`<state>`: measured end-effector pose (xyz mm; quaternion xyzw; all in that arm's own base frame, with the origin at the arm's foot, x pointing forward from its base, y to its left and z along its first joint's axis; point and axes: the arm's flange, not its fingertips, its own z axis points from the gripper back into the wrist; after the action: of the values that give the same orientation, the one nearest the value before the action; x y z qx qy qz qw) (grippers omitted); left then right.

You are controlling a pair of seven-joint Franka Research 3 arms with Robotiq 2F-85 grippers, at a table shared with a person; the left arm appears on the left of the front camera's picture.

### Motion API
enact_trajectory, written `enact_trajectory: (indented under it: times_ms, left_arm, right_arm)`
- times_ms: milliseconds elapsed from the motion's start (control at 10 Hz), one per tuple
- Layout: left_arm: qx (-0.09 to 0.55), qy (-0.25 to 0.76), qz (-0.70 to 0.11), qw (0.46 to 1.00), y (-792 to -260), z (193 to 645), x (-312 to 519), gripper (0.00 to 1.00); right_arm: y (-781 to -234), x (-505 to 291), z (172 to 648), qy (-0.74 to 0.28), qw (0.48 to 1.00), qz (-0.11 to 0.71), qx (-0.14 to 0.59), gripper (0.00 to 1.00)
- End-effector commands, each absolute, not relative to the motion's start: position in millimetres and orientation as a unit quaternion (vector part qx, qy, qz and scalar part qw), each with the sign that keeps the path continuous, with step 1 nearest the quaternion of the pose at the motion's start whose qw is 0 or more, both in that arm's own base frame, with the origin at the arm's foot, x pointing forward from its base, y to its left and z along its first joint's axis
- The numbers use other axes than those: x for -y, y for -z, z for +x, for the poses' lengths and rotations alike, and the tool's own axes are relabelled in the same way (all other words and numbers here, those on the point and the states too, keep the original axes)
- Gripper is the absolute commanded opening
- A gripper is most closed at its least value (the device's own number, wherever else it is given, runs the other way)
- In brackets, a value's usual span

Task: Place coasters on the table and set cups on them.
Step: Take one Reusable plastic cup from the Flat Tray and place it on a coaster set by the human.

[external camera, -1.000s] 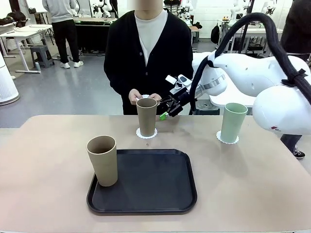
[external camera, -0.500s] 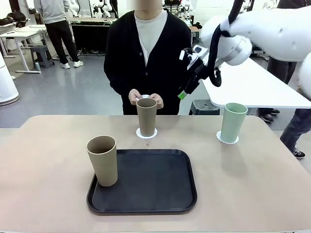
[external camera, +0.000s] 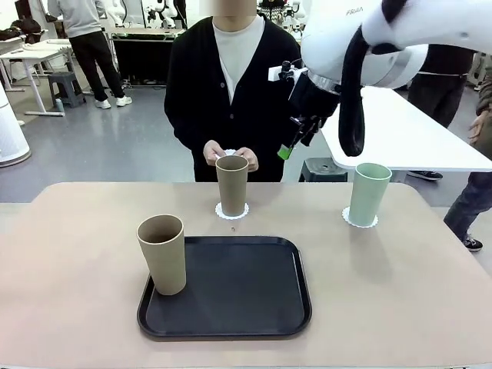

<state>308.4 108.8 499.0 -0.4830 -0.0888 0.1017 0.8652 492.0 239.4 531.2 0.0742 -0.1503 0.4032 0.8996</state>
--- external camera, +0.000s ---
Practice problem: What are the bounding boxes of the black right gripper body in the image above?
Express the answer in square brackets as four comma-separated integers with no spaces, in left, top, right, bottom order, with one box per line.
[290,72,342,128]

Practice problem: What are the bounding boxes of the tan cup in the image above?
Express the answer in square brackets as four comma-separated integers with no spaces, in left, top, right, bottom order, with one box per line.
[214,155,249,217]
[136,214,188,297]

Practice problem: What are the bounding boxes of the pale green cup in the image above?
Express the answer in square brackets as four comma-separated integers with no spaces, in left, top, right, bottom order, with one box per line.
[349,162,393,228]

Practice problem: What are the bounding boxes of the person's left forearm black sleeve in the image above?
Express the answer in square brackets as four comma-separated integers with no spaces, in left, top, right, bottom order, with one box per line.
[255,118,297,170]

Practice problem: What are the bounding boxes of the person's right forearm black sleeve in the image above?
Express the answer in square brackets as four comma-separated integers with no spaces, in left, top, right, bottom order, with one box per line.
[165,118,208,158]

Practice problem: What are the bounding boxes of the person's left hand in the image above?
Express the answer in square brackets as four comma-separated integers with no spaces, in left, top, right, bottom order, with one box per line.
[236,148,259,171]

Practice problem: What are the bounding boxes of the person's right hand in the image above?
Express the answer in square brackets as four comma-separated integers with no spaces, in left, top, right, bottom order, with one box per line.
[203,140,226,167]

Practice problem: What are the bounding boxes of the grey plastic stool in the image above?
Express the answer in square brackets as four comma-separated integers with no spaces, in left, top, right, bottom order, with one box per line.
[47,71,86,108]
[298,157,349,183]

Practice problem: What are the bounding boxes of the white table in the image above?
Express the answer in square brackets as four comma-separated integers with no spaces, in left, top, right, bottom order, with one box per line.
[318,86,492,173]

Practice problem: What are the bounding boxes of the bystander in patterned sweater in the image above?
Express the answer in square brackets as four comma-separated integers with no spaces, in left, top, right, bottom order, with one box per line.
[258,0,288,18]

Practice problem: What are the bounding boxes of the person in black cardigan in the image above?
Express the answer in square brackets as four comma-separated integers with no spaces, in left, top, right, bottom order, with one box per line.
[164,0,304,183]

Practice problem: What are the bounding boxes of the bystander in black clothes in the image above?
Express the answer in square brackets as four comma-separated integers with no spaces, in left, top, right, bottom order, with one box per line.
[406,44,474,181]

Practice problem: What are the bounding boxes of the black plastic tray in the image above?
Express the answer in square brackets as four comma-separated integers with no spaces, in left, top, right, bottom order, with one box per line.
[137,235,313,341]

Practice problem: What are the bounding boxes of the black desk with panel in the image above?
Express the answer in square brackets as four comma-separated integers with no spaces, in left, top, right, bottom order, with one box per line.
[111,26,185,85]

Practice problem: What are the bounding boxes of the bystander in jeans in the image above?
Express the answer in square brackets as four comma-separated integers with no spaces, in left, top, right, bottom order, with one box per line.
[444,88,492,254]

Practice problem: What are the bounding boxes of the bystander grey hoodie black trousers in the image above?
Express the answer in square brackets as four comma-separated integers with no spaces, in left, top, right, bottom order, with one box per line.
[49,0,134,109]

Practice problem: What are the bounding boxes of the white cylindrical appliance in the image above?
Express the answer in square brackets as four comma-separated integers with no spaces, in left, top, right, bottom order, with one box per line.
[0,82,32,168]

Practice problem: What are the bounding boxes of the white desk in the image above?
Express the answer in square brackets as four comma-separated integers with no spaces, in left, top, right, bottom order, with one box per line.
[0,38,74,116]

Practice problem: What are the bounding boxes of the black bag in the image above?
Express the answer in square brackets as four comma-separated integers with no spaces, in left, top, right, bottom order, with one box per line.
[9,17,42,39]

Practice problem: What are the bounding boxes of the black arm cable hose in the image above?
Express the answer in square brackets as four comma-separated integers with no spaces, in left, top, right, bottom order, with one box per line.
[337,0,411,158]

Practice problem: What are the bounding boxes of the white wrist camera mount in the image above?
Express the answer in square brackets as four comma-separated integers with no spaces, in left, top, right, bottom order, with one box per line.
[268,60,308,84]

